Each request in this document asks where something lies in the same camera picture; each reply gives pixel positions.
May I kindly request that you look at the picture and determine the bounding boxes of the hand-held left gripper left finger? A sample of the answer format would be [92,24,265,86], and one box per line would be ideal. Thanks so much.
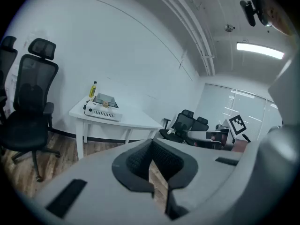
[32,138,169,225]

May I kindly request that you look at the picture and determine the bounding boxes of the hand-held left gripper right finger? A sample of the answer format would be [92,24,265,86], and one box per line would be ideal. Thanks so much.
[152,138,247,220]

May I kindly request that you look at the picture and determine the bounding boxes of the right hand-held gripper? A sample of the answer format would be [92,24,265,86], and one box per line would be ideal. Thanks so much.
[187,115,248,151]

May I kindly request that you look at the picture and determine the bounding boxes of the white induction cooktop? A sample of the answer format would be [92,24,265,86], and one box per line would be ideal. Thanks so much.
[83,99,123,122]

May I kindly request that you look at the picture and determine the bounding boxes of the person's right forearm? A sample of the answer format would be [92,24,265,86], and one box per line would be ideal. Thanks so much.
[232,139,249,152]

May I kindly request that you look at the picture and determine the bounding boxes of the black mesh office chair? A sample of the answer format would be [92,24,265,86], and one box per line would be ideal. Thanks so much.
[2,38,61,182]
[159,109,195,143]
[186,116,209,145]
[0,36,18,126]

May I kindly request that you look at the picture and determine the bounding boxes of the white table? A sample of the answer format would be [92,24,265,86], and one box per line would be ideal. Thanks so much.
[68,95,164,160]

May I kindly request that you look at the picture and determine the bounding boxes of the yellow bottle black cap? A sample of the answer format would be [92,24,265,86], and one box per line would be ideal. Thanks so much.
[89,81,98,98]

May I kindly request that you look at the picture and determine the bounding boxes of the white ceiling pipes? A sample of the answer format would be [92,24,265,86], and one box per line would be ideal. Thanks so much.
[142,0,216,76]

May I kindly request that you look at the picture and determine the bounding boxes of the ceiling light panel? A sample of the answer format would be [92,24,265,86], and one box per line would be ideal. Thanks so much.
[236,42,285,60]

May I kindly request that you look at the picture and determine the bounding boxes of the person's eyeglasses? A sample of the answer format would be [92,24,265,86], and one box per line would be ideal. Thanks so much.
[259,10,274,27]

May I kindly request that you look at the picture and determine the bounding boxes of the person's head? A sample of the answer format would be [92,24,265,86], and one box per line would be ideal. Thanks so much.
[248,0,295,36]

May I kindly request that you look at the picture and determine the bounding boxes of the black head-mounted camera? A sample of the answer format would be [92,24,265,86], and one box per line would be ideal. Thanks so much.
[240,0,257,27]

